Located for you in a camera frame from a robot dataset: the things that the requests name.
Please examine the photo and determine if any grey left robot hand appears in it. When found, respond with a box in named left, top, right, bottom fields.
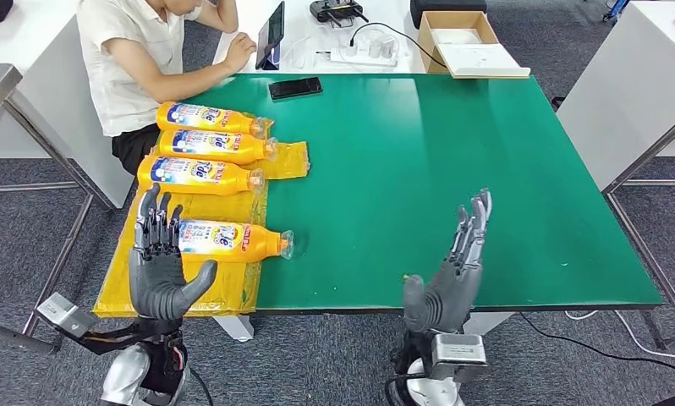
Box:
left=128, top=183, right=219, bottom=322

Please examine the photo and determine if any person's right hand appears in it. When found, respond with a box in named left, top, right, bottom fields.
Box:
left=222, top=31, right=259, bottom=74

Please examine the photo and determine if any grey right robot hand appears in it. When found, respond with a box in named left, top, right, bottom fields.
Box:
left=402, top=188, right=493, bottom=336

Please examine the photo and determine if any orange detergent bottle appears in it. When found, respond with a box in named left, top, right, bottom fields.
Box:
left=136, top=155, right=266, bottom=197
left=176, top=218, right=296, bottom=264
left=155, top=101, right=273, bottom=139
left=157, top=128, right=279, bottom=166

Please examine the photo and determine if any dark tablet on stand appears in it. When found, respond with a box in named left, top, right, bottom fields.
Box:
left=255, top=1, right=287, bottom=72

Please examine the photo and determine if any white table leg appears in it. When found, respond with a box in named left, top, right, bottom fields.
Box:
left=464, top=311, right=516, bottom=337
left=212, top=315, right=255, bottom=343

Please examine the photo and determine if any black smartphone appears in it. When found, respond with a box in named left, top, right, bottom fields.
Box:
left=268, top=76, right=324, bottom=102

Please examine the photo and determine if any yellow taped cardboard mat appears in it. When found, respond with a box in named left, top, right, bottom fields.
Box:
left=92, top=131, right=310, bottom=319

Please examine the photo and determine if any white table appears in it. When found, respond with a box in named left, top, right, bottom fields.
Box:
left=211, top=0, right=428, bottom=75

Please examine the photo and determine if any black router with antennas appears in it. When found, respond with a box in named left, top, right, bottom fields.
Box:
left=309, top=0, right=370, bottom=26

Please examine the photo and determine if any person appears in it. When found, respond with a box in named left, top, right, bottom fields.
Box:
left=76, top=0, right=259, bottom=177

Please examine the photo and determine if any white power strip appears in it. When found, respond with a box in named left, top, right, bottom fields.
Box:
left=330, top=44, right=400, bottom=69

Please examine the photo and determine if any white charger adapter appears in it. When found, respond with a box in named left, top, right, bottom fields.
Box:
left=369, top=36, right=400, bottom=59

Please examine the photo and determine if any open cardboard box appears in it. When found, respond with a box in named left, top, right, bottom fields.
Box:
left=417, top=11, right=533, bottom=80

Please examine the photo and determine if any white desk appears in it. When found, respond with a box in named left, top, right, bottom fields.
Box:
left=557, top=0, right=675, bottom=193
left=0, top=0, right=134, bottom=211

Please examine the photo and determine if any white moulded insert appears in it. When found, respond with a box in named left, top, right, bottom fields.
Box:
left=431, top=28, right=485, bottom=46

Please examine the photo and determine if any white box lid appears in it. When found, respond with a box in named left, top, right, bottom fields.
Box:
left=438, top=42, right=533, bottom=79

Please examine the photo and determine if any blue metal object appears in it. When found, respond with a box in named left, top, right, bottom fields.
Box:
left=603, top=0, right=632, bottom=24

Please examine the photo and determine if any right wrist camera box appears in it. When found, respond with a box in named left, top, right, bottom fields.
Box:
left=428, top=333, right=491, bottom=384

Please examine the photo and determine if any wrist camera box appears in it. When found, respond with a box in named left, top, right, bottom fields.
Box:
left=36, top=292, right=99, bottom=341
left=428, top=333, right=491, bottom=384

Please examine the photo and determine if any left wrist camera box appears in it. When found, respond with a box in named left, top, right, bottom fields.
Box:
left=36, top=292, right=99, bottom=341

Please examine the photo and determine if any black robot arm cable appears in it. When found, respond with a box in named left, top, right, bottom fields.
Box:
left=188, top=366, right=216, bottom=406

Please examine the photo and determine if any long black cable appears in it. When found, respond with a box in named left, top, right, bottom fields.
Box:
left=518, top=312, right=675, bottom=377

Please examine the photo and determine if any thin black power cable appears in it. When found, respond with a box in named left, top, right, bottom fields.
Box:
left=348, top=21, right=449, bottom=69

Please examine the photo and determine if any long white cable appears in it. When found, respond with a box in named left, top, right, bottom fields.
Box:
left=564, top=310, right=675, bottom=361

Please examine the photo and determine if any steel desk frame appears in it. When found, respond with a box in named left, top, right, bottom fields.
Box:
left=601, top=106, right=675, bottom=353

